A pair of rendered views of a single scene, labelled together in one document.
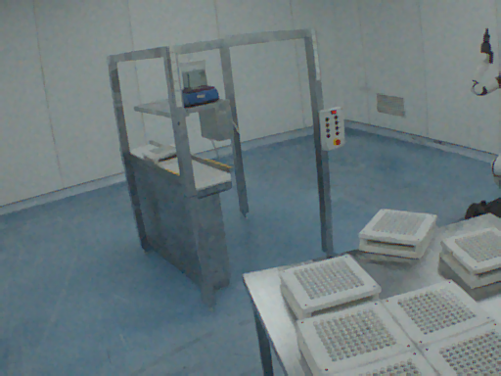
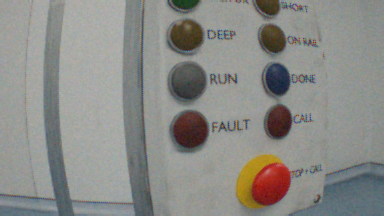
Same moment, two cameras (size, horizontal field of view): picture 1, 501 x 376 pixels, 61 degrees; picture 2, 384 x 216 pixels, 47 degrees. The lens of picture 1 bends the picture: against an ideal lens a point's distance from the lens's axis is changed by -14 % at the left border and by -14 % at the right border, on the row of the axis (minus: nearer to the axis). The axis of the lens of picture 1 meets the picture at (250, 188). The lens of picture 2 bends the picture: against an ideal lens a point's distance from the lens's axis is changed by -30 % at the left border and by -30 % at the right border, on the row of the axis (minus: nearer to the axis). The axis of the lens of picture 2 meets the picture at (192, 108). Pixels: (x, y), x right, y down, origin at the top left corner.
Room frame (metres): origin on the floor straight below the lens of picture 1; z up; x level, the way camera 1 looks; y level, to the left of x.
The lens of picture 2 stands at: (2.52, -0.61, 0.94)
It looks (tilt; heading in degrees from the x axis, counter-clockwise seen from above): 3 degrees down; 10
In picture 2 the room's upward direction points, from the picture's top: 2 degrees counter-clockwise
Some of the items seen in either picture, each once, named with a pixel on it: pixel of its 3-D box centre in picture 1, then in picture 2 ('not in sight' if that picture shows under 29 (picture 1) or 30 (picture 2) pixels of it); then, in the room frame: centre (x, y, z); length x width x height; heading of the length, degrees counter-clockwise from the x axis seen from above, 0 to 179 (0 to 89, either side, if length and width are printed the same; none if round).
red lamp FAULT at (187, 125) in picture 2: not in sight; (190, 130); (2.97, -0.53, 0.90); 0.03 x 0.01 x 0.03; 121
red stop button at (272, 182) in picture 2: not in sight; (265, 183); (3.00, -0.59, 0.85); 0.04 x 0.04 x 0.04; 31
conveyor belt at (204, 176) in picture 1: (166, 164); not in sight; (3.26, 0.56, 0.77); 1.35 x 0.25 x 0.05; 31
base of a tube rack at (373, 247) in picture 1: (399, 237); not in sight; (1.56, -0.53, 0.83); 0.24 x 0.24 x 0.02; 54
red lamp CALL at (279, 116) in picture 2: not in sight; (279, 122); (3.02, -0.60, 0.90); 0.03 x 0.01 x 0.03; 121
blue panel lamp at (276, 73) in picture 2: not in sight; (278, 79); (3.02, -0.60, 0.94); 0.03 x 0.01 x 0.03; 121
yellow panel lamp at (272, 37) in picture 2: not in sight; (273, 38); (3.02, -0.60, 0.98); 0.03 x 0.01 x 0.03; 121
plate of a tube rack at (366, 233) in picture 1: (399, 226); not in sight; (1.56, -0.53, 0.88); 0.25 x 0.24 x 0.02; 54
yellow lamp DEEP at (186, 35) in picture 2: not in sight; (186, 34); (2.97, -0.53, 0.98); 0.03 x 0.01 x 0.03; 121
